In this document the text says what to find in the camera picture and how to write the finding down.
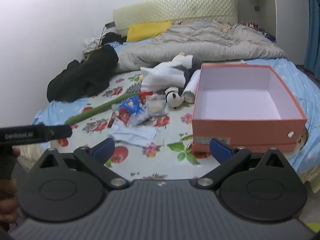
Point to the person's left hand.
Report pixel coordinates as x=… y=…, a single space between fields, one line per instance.
x=7 y=200

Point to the black bag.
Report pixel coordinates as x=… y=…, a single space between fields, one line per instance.
x=113 y=38

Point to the white spray can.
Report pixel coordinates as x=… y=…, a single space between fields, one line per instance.
x=191 y=87

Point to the white face mask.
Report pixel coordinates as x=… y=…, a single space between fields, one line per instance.
x=132 y=135

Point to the black clothes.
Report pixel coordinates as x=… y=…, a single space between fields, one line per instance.
x=85 y=75

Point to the white crumpled cloth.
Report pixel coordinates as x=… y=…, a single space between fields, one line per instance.
x=92 y=43

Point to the row of small bottles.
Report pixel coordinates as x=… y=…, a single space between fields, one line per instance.
x=251 y=25

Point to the white cloth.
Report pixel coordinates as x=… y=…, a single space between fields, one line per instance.
x=160 y=76
x=92 y=43

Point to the yellow pillow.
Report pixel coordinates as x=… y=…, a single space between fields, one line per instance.
x=147 y=30

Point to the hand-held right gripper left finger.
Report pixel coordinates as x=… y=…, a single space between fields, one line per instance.
x=105 y=149

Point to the blue white plastic bag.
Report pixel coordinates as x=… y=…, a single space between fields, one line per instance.
x=132 y=110

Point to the pink shoebox lid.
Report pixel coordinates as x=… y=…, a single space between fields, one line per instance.
x=262 y=148

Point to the fruit printed bed sheet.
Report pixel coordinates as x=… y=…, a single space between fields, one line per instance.
x=172 y=131

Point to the small panda plush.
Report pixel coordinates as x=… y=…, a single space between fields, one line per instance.
x=173 y=98

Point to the pink cardboard shoebox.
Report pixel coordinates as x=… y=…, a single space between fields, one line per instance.
x=240 y=130

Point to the green massage hammer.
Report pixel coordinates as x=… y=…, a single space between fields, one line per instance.
x=100 y=108

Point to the grey quilt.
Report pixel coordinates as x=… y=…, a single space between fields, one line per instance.
x=200 y=42

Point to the grey wardrobe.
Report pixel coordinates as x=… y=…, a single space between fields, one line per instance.
x=255 y=2

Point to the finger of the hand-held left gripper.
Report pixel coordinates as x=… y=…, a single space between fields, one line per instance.
x=58 y=132

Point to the blue curtain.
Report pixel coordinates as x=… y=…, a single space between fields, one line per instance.
x=313 y=30

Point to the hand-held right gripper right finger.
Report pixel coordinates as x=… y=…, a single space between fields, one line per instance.
x=221 y=150

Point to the red foil packet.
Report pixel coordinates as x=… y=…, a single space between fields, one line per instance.
x=145 y=97

